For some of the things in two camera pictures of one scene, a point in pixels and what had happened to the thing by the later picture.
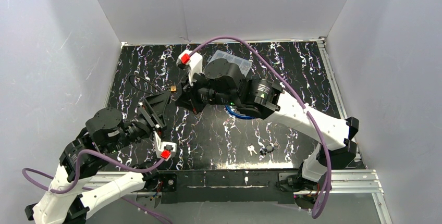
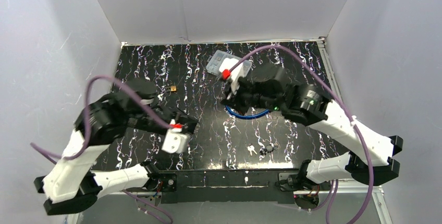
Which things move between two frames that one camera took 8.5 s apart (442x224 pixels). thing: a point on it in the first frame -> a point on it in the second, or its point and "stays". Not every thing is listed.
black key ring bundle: [268, 148] stays
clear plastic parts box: [244, 64] stays
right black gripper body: [188, 93] -> [238, 96]
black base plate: [227, 186] stays
